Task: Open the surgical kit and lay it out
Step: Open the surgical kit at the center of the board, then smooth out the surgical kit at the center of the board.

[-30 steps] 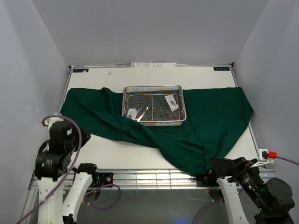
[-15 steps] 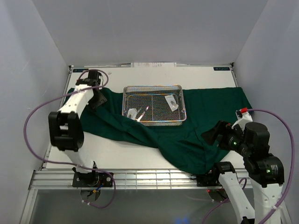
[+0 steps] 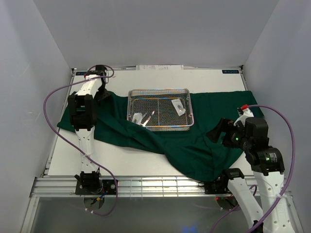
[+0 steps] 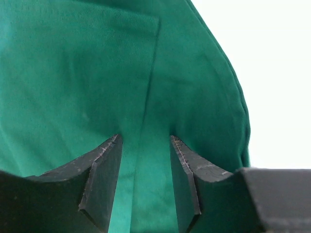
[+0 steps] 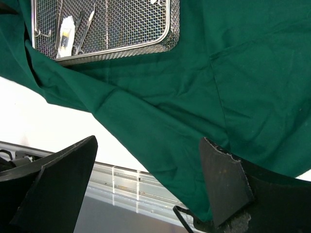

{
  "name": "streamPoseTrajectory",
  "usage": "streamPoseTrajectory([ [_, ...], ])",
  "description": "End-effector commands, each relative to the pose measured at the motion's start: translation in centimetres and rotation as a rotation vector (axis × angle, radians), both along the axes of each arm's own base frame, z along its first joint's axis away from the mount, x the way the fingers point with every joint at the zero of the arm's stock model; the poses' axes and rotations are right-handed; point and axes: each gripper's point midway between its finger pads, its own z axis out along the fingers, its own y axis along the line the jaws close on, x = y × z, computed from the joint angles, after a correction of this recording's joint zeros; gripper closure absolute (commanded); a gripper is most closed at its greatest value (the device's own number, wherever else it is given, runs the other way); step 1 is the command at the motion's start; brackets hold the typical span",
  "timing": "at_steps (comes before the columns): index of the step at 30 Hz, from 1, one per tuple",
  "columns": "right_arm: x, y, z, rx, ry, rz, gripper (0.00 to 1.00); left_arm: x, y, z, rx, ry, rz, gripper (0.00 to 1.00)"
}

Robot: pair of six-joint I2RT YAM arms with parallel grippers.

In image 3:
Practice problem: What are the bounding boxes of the white paper sheet at back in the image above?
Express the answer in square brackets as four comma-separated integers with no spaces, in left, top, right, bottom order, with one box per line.
[136,65,184,70]

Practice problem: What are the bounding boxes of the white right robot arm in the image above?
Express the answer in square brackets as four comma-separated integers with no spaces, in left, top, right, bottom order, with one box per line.
[207,105,294,233]

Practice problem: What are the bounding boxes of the silver surgical scissors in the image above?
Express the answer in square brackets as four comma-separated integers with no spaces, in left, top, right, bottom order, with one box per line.
[140,111,155,127]

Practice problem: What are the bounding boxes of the blue label left corner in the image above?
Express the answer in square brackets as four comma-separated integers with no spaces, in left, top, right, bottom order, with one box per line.
[75,71,88,76]

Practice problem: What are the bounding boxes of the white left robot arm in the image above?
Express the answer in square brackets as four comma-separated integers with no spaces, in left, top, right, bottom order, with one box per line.
[68,65,108,194]

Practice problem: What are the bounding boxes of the clear pouch right in tray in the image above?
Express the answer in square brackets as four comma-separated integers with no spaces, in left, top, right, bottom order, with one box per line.
[171,99,186,117]

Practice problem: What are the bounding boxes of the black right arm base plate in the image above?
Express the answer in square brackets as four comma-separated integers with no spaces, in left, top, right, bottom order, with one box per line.
[198,180,229,194]

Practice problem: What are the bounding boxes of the clear pouch in tray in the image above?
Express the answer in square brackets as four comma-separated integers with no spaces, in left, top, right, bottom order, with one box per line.
[171,99,186,117]
[132,113,143,125]

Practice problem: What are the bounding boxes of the blue label corner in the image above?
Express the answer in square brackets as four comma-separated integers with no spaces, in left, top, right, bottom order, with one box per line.
[222,69,240,74]
[75,71,88,76]

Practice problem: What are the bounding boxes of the blue label right corner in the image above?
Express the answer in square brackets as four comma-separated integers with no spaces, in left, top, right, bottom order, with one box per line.
[222,69,240,74]

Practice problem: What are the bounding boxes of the dark green surgical drape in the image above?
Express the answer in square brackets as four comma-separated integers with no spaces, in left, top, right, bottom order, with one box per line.
[57,90,265,183]

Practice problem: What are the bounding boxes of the metal wire mesh tray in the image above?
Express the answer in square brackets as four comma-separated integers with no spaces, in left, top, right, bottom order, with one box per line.
[127,88,194,132]

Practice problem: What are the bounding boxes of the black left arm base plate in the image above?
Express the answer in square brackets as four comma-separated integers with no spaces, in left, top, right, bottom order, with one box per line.
[74,180,117,196]

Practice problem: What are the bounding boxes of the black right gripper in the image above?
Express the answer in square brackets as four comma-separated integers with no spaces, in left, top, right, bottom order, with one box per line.
[205,116,251,150]

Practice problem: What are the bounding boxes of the clear pouch left in tray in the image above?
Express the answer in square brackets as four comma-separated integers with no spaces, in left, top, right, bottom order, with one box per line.
[132,113,143,125]

